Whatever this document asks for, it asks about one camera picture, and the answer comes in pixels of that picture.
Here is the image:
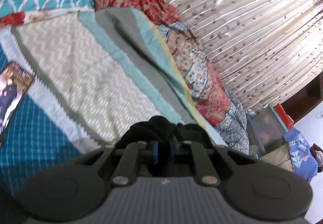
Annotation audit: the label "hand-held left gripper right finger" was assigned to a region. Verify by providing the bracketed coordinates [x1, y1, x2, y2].
[169, 138, 255, 188]

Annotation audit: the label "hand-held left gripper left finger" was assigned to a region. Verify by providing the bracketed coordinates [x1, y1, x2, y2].
[76, 141, 160, 188]

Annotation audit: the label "black pants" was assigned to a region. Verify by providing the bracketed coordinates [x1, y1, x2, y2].
[121, 115, 210, 176]

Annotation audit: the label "floral patchwork blanket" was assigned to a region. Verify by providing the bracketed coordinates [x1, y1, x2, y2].
[156, 21, 251, 155]

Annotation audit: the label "clear grey storage box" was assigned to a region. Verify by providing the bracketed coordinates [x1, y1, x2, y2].
[248, 106, 288, 157]

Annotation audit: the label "red box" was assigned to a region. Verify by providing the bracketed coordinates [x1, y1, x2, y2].
[273, 103, 295, 129]

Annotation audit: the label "chevron patchwork quilt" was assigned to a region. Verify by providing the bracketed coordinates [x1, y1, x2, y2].
[0, 8, 229, 155]

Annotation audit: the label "teal checkered bedsheet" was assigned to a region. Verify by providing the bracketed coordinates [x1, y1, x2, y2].
[0, 47, 85, 200]

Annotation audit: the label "blue printed bag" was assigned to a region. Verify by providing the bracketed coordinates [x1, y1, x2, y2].
[283, 128, 319, 182]

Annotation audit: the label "dark wooden furniture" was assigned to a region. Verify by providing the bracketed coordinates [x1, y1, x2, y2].
[280, 82, 323, 124]

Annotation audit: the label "beige leaf print curtain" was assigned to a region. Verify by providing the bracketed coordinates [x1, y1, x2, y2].
[153, 0, 323, 111]

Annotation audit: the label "smartphone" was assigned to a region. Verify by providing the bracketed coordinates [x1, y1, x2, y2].
[0, 61, 36, 148]

